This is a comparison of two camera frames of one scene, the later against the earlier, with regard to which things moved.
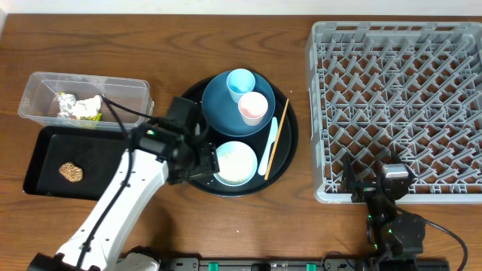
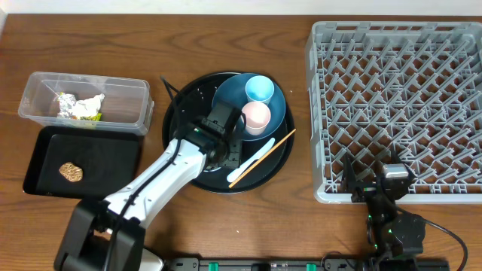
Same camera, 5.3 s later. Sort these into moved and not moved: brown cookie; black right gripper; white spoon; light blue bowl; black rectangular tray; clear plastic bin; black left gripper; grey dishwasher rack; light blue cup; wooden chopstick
Moved: light blue bowl; white spoon; light blue cup; black left gripper; wooden chopstick
Not moved: brown cookie; grey dishwasher rack; clear plastic bin; black rectangular tray; black right gripper
